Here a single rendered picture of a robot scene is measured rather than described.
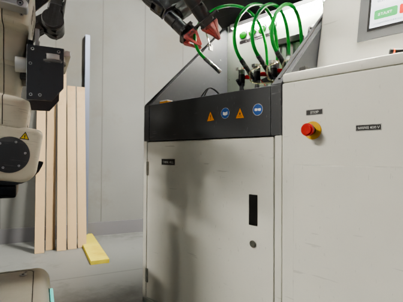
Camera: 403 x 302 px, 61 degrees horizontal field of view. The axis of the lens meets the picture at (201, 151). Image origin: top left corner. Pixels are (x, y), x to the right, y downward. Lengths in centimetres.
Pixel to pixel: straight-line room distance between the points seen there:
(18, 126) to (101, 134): 218
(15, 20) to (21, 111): 26
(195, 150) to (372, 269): 70
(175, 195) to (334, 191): 65
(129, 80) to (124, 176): 92
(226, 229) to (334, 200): 40
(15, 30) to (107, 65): 222
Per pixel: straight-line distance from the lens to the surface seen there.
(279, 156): 107
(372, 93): 98
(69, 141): 298
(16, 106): 112
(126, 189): 331
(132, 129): 332
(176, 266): 144
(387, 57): 98
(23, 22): 116
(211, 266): 130
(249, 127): 114
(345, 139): 99
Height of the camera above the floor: 72
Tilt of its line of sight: 1 degrees up
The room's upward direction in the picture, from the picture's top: straight up
